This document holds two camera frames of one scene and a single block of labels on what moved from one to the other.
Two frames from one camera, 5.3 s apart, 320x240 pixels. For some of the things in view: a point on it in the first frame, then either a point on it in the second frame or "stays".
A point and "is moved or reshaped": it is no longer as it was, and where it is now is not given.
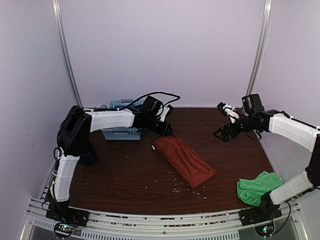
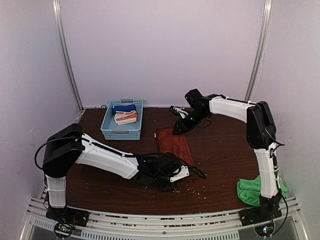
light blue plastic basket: (125, 133) stays
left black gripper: (164, 130) -> (165, 189)
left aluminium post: (57, 14) stays
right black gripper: (228, 125) -> (184, 126)
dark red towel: (185, 161) is moved or reshaped
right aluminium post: (259, 58) stays
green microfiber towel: (250, 191) stays
